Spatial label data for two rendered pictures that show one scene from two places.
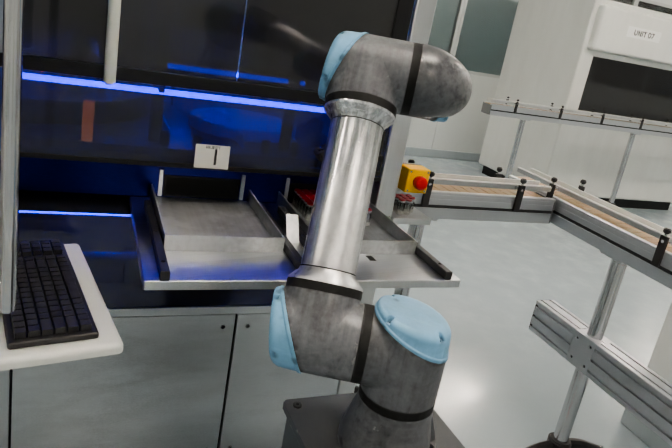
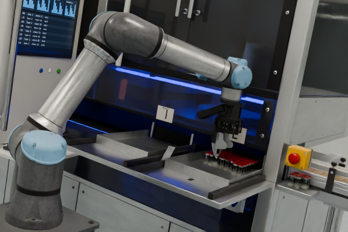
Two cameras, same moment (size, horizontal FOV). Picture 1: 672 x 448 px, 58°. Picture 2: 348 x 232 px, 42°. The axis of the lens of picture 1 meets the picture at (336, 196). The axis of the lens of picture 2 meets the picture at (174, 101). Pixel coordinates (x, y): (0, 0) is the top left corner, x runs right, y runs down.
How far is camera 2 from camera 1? 139 cm
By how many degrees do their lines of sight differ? 56
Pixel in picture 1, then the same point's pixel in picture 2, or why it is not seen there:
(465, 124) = not seen: outside the picture
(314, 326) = (16, 133)
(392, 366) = (18, 155)
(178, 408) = not seen: outside the picture
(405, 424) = (17, 192)
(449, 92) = (118, 33)
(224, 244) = (119, 147)
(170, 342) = (136, 225)
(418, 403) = (22, 180)
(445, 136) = not seen: outside the picture
